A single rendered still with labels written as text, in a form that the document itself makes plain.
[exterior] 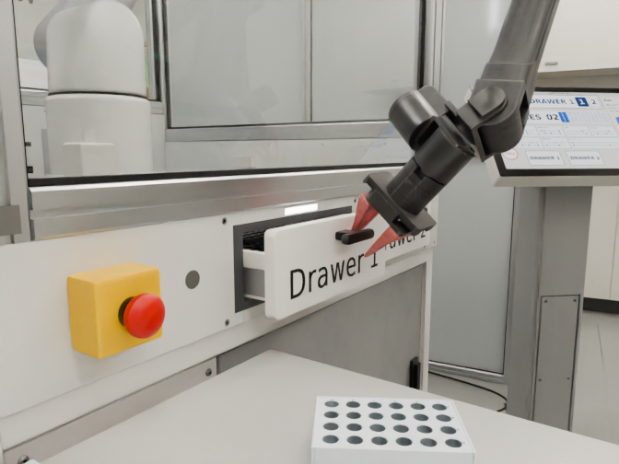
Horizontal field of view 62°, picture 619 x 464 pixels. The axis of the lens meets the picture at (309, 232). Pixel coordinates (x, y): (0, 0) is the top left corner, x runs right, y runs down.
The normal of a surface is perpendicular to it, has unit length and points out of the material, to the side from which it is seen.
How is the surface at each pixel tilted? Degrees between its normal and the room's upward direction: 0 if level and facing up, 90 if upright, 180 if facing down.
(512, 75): 60
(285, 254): 90
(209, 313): 90
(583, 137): 50
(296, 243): 90
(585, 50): 90
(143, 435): 0
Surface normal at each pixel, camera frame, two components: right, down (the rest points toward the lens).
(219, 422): 0.00, -0.99
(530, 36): -0.39, -0.40
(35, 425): 0.82, 0.09
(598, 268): -0.45, 0.14
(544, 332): 0.13, 0.15
